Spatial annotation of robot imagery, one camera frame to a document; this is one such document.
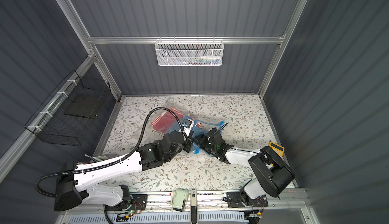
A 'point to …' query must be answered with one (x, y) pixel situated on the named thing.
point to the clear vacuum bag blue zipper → (150, 135)
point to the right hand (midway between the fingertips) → (196, 141)
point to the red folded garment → (168, 122)
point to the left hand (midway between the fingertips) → (194, 135)
